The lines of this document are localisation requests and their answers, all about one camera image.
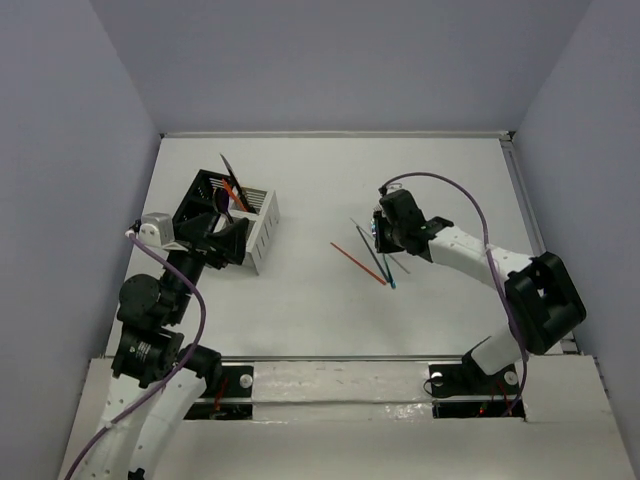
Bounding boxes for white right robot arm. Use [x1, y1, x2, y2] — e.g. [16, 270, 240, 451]
[372, 189, 587, 398]

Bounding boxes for white front panel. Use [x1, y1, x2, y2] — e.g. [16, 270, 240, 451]
[60, 355, 634, 479]

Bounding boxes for silver steel knife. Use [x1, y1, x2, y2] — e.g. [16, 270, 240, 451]
[220, 154, 257, 214]

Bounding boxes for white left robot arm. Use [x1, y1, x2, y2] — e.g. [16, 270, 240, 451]
[64, 212, 249, 479]

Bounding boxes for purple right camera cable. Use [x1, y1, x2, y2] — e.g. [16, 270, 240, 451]
[378, 172, 530, 416]

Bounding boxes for blue chopstick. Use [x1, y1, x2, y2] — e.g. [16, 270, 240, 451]
[355, 225, 396, 289]

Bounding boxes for orange chopstick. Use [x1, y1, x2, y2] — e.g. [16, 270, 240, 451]
[329, 242, 387, 285]

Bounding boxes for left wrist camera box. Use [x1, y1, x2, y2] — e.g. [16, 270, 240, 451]
[125, 212, 186, 251]

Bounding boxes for white slotted container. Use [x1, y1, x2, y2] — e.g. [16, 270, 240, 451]
[229, 187, 280, 274]

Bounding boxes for black slotted container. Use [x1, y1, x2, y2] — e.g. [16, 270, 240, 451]
[173, 169, 231, 225]

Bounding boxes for purple metal spoon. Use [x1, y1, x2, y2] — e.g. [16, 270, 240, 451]
[213, 188, 234, 224]

